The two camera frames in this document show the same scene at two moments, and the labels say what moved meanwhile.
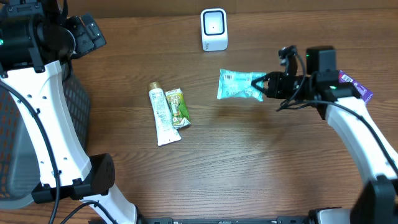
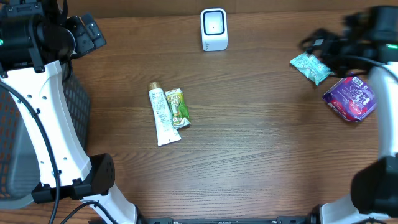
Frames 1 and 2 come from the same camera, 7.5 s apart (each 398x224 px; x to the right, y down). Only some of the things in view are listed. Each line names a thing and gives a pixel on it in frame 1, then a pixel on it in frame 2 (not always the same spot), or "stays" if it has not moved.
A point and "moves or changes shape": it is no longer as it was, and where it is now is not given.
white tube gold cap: x=166 y=130 stays
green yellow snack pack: x=179 y=107 stays
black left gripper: x=88 y=43 stays
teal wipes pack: x=237 y=84 moves or changes shape
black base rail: x=170 y=220 stays
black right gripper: x=276 y=91 -> x=322 y=42
